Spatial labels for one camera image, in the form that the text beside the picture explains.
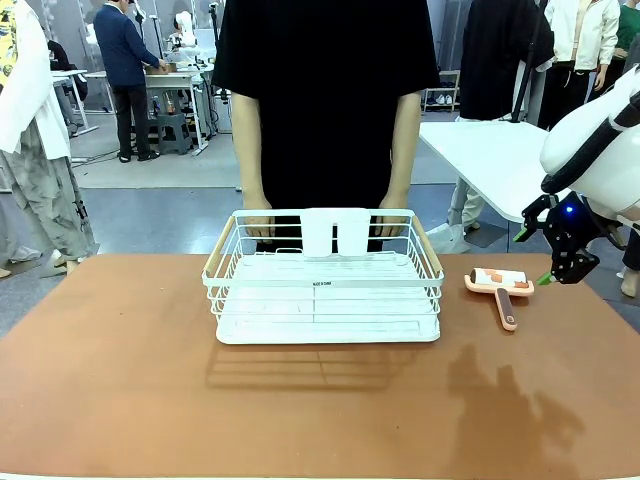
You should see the person's right forearm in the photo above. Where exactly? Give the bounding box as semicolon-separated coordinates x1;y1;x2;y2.
230;91;272;206

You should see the black slanted pole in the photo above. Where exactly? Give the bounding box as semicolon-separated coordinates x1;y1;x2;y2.
509;0;547;124

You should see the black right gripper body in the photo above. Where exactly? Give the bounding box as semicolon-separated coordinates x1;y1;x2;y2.
544;199;602;262

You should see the person's right hand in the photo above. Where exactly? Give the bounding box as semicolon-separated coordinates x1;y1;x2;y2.
242;195;276;239

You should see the person's left forearm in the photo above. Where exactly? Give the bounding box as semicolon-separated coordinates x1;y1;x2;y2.
385;91;424;202

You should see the man in navy suit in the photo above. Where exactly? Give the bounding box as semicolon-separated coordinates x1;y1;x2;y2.
92;0;169;164

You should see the white side table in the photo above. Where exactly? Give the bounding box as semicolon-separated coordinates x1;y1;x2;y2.
418;120;571;225

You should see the seated person in black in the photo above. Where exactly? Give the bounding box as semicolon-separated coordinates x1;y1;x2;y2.
46;39;89;102

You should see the cluttered white workbench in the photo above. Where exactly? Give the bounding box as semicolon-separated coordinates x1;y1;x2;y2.
143;62;216;157

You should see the person's left hand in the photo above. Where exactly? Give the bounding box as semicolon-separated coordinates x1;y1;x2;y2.
375;194;410;240

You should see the person in black t-shirt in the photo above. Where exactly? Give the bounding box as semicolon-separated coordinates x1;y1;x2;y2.
211;0;442;254

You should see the white plastic utensil holder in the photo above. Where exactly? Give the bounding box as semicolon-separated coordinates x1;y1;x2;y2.
299;206;373;258

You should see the white wire dish rack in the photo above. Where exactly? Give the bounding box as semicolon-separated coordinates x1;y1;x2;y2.
200;208;446;346

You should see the bystander in white open jacket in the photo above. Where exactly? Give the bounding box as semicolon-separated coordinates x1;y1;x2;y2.
0;0;101;279

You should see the bystander in black coat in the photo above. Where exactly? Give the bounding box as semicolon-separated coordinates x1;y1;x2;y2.
427;0;556;254

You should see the black tripod stand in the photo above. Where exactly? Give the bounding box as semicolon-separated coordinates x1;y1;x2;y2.
208;1;232;105

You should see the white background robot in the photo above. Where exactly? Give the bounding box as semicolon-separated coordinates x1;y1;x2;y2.
168;9;202;51

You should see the white drip tray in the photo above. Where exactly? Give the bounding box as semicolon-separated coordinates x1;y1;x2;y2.
215;259;443;347

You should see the bystander in green shirt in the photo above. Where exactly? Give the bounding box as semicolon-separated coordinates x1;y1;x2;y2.
587;0;640;104

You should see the pink handled lint roller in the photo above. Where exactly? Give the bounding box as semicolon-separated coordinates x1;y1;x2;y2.
463;266;536;333

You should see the shoe shelf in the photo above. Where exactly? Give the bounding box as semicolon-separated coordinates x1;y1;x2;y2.
421;69;462;114

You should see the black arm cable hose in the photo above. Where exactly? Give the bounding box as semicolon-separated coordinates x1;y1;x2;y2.
540;92;640;196

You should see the bystander in cream jacket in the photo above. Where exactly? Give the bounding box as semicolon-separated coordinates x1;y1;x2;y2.
537;0;622;132

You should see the grey plastic step stool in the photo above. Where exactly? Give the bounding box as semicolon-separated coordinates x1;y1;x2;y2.
156;113;194;156

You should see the small white desk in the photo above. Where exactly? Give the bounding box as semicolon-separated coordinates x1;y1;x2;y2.
51;68;100;137

